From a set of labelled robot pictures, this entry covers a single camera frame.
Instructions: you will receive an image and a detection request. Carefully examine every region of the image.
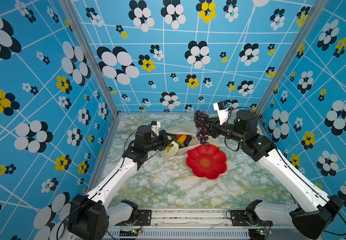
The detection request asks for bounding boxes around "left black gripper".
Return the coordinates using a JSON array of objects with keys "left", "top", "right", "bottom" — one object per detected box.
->
[{"left": 144, "top": 130, "right": 176, "bottom": 154}]

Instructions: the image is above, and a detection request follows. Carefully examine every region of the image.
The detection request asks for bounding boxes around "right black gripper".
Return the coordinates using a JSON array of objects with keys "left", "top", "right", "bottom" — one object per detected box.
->
[{"left": 201, "top": 116, "right": 246, "bottom": 146}]

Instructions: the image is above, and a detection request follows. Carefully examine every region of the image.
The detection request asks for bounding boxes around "translucent cream plastic bag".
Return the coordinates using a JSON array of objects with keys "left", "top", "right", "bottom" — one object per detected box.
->
[{"left": 159, "top": 124, "right": 218, "bottom": 159}]

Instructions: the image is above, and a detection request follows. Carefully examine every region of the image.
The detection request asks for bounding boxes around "green fruit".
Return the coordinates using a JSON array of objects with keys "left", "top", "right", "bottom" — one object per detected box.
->
[{"left": 175, "top": 135, "right": 187, "bottom": 146}]

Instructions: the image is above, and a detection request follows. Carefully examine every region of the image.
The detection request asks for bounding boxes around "purple grape bunch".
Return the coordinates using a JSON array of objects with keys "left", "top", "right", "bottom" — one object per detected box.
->
[{"left": 194, "top": 110, "right": 210, "bottom": 146}]

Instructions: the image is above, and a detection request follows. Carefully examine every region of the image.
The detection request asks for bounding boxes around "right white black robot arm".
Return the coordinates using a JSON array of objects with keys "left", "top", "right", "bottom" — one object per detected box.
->
[{"left": 200, "top": 110, "right": 343, "bottom": 240}]

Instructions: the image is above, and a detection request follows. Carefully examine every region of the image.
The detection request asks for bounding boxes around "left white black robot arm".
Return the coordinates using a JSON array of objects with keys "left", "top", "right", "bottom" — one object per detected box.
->
[{"left": 68, "top": 121, "right": 173, "bottom": 240}]

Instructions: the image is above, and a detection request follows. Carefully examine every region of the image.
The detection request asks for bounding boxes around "red flower-shaped plate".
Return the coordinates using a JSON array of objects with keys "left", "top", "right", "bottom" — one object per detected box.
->
[{"left": 186, "top": 145, "right": 227, "bottom": 180}]

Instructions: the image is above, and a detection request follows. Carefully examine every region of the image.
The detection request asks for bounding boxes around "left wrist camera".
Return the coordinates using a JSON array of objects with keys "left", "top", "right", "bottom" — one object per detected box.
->
[{"left": 151, "top": 121, "right": 161, "bottom": 136}]

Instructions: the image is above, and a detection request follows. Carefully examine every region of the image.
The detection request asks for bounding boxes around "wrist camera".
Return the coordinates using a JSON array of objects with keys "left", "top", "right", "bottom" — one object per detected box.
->
[
  {"left": 213, "top": 100, "right": 231, "bottom": 126},
  {"left": 151, "top": 121, "right": 161, "bottom": 136}
]

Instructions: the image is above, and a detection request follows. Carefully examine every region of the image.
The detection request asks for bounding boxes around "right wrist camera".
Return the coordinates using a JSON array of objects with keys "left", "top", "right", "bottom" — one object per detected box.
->
[{"left": 213, "top": 100, "right": 231, "bottom": 126}]

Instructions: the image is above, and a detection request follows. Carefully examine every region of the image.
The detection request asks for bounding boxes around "right aluminium corner post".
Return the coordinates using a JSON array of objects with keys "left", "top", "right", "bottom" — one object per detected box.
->
[{"left": 255, "top": 0, "right": 328, "bottom": 115}]

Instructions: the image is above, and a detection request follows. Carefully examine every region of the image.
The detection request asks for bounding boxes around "aluminium corner post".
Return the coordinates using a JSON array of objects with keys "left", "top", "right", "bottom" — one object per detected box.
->
[
  {"left": 255, "top": 0, "right": 328, "bottom": 115},
  {"left": 60, "top": 0, "right": 119, "bottom": 118}
]

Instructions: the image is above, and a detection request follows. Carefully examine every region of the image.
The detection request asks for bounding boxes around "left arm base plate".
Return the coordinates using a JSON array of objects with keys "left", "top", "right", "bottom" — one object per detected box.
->
[{"left": 116, "top": 210, "right": 153, "bottom": 227}]

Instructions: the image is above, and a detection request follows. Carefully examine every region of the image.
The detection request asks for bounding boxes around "aluminium front rail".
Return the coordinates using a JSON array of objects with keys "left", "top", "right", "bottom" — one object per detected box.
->
[{"left": 102, "top": 209, "right": 306, "bottom": 240}]

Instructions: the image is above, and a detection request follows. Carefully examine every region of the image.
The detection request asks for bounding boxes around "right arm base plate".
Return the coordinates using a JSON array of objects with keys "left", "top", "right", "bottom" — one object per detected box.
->
[{"left": 225, "top": 210, "right": 273, "bottom": 228}]

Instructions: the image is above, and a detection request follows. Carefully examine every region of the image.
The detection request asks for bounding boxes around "left aluminium corner post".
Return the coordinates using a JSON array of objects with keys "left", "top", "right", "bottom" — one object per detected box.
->
[{"left": 60, "top": 0, "right": 119, "bottom": 118}]

